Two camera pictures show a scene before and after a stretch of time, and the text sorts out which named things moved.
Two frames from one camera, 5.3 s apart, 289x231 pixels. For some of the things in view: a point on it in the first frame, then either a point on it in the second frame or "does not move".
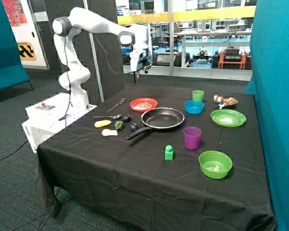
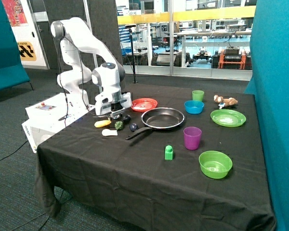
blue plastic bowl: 193,107 does not move
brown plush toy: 230,101 does not move
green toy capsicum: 119,125 does not move
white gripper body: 140,59 to 113,104
